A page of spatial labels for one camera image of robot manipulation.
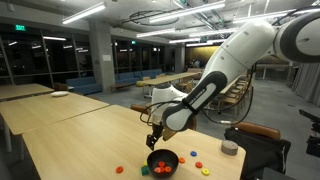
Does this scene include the gray curtain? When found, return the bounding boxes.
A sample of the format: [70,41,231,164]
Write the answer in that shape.
[290,62,320,108]

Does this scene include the flat white object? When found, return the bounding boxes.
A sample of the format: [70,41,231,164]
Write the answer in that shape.
[50,90,70,98]

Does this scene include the black camera stand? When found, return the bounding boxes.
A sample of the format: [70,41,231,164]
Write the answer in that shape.
[298,109,320,159]

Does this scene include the brown chair back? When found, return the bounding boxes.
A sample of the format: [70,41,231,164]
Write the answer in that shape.
[129,103,149,115]

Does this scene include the gray duct tape roll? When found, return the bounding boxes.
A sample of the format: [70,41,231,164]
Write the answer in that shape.
[220,139,239,156]

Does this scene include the black bowl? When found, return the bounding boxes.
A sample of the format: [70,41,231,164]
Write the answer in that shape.
[146,148,180,178]

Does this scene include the light wooden chair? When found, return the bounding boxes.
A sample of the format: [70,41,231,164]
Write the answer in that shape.
[184,79,195,105]

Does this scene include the blue sofa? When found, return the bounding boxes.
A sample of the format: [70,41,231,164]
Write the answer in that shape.
[65,76,103,96]
[114,68,166,85]

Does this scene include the brown leather chair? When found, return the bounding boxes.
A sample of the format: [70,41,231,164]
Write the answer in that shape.
[233,120,283,141]

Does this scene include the low wooden bench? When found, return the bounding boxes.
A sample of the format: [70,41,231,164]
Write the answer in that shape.
[109,82,133,94]

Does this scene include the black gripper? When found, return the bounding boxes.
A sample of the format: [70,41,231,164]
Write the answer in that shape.
[146,123,165,152]

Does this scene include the green wooden cube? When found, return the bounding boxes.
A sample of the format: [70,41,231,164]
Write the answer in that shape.
[140,165,150,177]

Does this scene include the long light wooden table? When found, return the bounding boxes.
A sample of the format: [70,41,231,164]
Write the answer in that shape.
[135,70,203,101]

